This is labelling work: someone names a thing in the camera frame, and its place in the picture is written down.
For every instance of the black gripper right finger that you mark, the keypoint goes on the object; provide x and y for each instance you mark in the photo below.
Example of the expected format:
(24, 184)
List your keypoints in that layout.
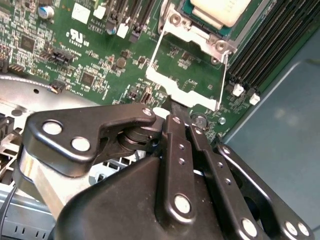
(225, 190)

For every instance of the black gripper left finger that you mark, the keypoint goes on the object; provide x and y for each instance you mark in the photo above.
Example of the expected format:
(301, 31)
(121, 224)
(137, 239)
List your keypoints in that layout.
(75, 120)

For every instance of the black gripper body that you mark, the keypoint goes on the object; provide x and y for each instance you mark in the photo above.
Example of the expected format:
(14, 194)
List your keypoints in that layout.
(112, 212)

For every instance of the metal socket cover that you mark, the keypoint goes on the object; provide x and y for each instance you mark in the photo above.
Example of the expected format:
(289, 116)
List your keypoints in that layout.
(195, 100)

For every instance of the silver CPU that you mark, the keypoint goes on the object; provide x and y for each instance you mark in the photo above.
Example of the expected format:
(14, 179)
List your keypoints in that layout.
(217, 10)

